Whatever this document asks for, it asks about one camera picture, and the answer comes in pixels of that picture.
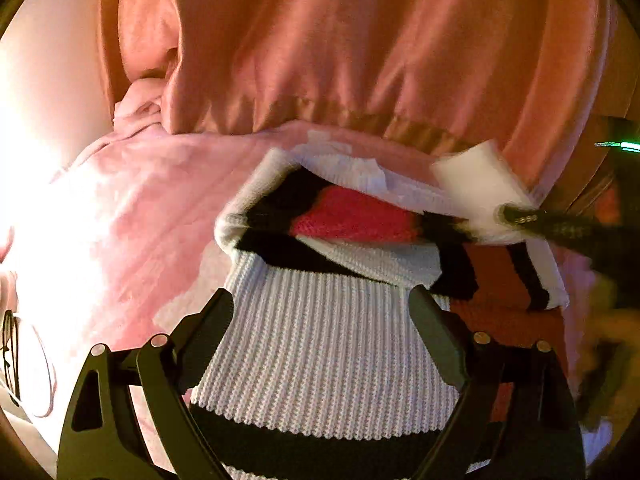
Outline orange satin curtain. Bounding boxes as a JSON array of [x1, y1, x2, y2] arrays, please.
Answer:
[[97, 0, 636, 213]]

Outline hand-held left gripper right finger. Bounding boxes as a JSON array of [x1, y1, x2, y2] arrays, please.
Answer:
[[407, 285, 587, 480]]

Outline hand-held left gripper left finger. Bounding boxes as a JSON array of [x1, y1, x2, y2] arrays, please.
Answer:
[[56, 287, 236, 480]]

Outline white black red knit sweater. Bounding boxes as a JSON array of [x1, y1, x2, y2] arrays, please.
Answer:
[[190, 140, 571, 480]]

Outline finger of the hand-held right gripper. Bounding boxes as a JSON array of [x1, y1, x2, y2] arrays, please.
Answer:
[[492, 202, 621, 266]]

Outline black eyeglasses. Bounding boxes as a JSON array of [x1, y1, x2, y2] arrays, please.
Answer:
[[1, 309, 22, 401]]

